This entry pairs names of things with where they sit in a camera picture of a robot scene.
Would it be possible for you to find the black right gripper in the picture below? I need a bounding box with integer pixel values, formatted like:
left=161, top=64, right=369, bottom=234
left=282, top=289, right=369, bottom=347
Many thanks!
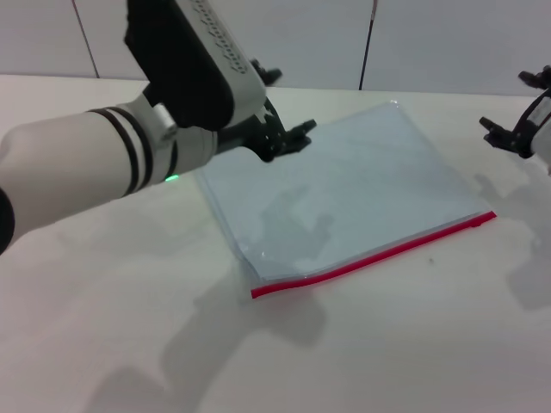
left=478, top=65, right=551, bottom=159

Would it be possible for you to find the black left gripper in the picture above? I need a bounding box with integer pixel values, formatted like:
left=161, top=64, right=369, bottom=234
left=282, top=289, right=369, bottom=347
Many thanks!
left=214, top=58, right=319, bottom=163

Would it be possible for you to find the clear red-zip document bag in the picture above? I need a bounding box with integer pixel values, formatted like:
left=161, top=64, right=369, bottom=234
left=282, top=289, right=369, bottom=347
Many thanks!
left=195, top=101, right=498, bottom=300

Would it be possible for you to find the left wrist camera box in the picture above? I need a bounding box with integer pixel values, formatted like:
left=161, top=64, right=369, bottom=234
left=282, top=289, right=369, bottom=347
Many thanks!
left=123, top=0, right=268, bottom=131

